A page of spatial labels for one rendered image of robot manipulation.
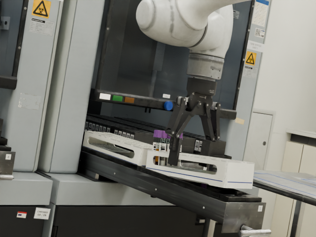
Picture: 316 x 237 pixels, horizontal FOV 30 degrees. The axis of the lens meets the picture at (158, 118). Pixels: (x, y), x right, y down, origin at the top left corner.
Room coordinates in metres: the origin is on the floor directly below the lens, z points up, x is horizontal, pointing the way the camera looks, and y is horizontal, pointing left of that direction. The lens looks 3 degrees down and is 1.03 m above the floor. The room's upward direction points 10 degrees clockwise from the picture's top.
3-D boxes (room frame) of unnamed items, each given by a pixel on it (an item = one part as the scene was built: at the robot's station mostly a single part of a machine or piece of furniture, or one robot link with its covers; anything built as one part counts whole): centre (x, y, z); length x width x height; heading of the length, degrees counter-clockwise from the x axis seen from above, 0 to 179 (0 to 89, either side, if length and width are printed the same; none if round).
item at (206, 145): (1.54, -0.14, 0.88); 0.03 x 0.01 x 0.07; 39
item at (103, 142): (1.72, 0.08, 0.83); 0.30 x 0.10 x 0.06; 40
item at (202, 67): (1.50, -0.10, 1.10); 0.09 x 0.09 x 0.06
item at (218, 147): (2.09, -0.21, 0.85); 0.12 x 0.02 x 0.06; 129
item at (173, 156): (1.47, -0.05, 0.88); 0.03 x 0.01 x 0.07; 39
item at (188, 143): (1.99, -0.09, 0.85); 0.12 x 0.02 x 0.06; 129
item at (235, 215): (1.59, -0.03, 0.78); 0.73 x 0.14 x 0.09; 40
